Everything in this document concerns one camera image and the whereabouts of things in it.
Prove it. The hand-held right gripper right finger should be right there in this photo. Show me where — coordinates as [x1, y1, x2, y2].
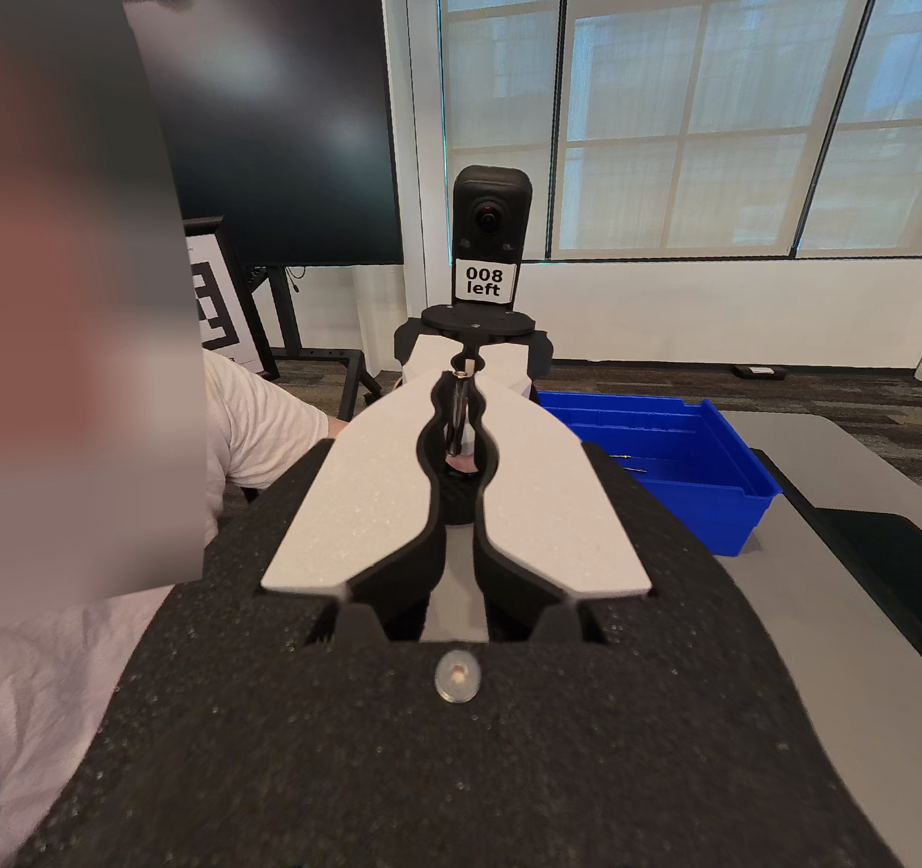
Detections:
[472, 374, 655, 608]

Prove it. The person's white shirt torso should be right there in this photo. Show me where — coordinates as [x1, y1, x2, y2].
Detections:
[0, 348, 334, 865]

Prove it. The framed marker sign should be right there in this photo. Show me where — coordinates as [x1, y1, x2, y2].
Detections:
[183, 216, 280, 380]

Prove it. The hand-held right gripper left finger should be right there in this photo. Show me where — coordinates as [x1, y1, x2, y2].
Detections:
[259, 369, 449, 606]

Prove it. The metal bolt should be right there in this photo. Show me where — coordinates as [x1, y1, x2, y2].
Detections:
[447, 377, 476, 454]

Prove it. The large black monitor screen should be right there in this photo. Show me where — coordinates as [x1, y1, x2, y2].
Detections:
[114, 0, 404, 267]

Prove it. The black table mat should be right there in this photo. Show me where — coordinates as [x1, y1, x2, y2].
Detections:
[752, 449, 922, 656]

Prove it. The blue plastic bin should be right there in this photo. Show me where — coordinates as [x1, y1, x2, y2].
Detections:
[536, 391, 785, 558]

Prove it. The black monitor stand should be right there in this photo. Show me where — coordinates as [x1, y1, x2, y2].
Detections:
[245, 263, 384, 422]

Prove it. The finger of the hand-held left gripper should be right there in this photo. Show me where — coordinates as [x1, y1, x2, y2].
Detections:
[471, 342, 539, 398]
[402, 335, 471, 389]

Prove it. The large gridded window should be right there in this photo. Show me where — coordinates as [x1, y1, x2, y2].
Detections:
[438, 0, 922, 261]

